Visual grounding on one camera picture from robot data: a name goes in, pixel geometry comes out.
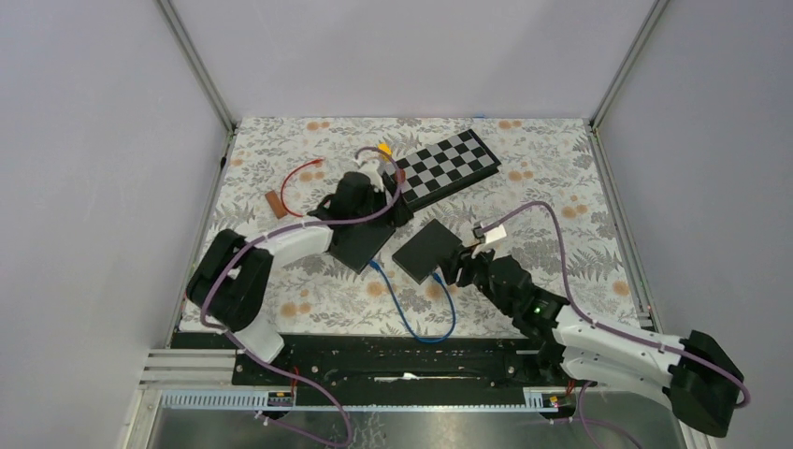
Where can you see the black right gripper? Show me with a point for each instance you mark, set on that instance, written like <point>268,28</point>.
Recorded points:
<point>468,261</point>

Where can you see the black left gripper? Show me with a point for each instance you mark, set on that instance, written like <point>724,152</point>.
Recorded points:
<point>401,213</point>

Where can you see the black network switch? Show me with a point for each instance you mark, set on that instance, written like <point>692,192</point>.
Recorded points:
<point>354,245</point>
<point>420,256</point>

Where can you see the black white chessboard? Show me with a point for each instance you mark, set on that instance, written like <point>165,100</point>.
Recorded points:
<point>445,168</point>

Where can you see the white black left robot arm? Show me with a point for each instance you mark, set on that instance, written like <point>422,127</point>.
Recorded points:
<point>230,282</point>

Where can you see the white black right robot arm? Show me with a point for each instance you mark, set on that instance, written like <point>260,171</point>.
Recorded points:
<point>691,376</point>

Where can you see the floral table mat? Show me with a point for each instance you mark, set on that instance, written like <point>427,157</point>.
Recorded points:
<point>547,189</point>

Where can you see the reddish brown wooden block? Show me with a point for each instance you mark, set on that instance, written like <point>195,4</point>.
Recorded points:
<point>274,202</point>

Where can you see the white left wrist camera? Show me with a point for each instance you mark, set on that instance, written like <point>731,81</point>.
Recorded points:
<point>371,168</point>

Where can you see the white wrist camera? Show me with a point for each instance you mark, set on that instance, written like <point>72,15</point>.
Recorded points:
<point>488,239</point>
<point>371,168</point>

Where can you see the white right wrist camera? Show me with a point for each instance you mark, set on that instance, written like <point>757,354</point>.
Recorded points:
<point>488,239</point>

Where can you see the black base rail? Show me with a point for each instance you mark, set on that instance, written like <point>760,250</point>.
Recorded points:
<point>398,371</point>

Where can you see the right aluminium frame post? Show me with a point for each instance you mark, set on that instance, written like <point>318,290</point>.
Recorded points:
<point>634,51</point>

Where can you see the aluminium frame post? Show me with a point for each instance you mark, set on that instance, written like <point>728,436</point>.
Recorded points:
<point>189,51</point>
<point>634,51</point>

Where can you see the left aluminium frame post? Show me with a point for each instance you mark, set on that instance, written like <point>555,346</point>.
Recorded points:
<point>189,51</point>

